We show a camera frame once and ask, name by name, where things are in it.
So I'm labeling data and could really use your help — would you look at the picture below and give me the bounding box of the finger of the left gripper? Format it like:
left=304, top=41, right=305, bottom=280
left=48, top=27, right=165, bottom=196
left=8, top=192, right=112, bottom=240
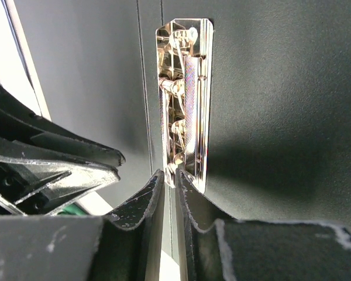
left=0, top=137, right=120, bottom=215
left=0, top=85, right=125, bottom=167

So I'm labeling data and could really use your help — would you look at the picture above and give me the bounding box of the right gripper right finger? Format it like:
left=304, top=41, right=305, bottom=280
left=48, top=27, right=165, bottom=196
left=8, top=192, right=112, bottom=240
left=175, top=169, right=351, bottom=280

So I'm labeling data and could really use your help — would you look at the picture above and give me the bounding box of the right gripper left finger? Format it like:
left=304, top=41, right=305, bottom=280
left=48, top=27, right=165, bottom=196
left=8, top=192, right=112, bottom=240
left=0, top=170, right=164, bottom=280

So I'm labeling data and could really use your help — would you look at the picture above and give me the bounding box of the white folder black inside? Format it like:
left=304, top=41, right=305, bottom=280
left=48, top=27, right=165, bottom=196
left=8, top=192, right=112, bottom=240
left=4, top=1, right=351, bottom=251

